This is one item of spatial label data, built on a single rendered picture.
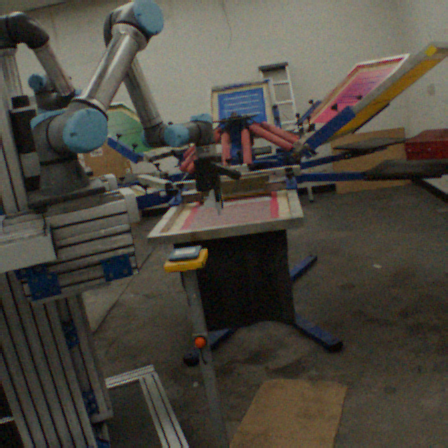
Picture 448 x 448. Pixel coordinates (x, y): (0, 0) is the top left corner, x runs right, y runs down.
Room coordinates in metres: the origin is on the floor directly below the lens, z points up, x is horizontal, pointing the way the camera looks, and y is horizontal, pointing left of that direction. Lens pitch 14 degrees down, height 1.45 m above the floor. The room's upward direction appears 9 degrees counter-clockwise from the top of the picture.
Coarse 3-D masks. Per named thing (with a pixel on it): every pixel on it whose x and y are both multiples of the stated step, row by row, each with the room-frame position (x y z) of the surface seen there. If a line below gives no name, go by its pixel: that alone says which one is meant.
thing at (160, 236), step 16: (288, 192) 2.10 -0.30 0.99; (176, 208) 2.16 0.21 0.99; (160, 224) 1.90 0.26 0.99; (224, 224) 1.73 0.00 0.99; (240, 224) 1.69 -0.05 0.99; (256, 224) 1.68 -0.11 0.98; (272, 224) 1.67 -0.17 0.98; (288, 224) 1.66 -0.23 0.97; (160, 240) 1.72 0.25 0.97; (176, 240) 1.72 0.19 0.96; (192, 240) 1.71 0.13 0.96
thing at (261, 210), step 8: (272, 192) 2.32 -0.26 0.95; (272, 200) 2.15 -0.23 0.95; (240, 208) 2.09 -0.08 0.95; (248, 208) 2.07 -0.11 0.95; (256, 208) 2.04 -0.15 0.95; (264, 208) 2.02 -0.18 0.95; (272, 208) 2.00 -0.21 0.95; (232, 216) 1.97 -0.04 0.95; (240, 216) 1.95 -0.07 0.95; (248, 216) 1.93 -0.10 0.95; (256, 216) 1.91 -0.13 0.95; (264, 216) 1.88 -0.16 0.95; (272, 216) 1.87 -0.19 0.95
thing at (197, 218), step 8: (232, 200) 2.29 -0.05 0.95; (192, 208) 2.26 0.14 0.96; (216, 208) 2.17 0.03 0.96; (224, 208) 2.15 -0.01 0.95; (232, 208) 2.12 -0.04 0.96; (192, 216) 2.10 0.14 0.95; (200, 216) 2.07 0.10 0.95; (208, 216) 2.04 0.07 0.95; (216, 216) 2.02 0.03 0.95; (224, 216) 2.00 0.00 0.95; (184, 224) 1.97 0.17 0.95; (192, 224) 1.95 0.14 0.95; (200, 224) 1.93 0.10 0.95; (208, 224) 1.91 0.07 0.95; (216, 224) 1.88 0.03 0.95
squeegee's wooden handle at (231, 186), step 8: (256, 176) 2.26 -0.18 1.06; (264, 176) 2.25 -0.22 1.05; (224, 184) 2.27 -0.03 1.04; (232, 184) 2.27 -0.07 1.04; (240, 184) 2.26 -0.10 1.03; (248, 184) 2.26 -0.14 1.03; (256, 184) 2.25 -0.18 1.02; (264, 184) 2.25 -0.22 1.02; (200, 192) 2.29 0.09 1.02; (208, 192) 2.28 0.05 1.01; (224, 192) 2.27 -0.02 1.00; (232, 192) 2.27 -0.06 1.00
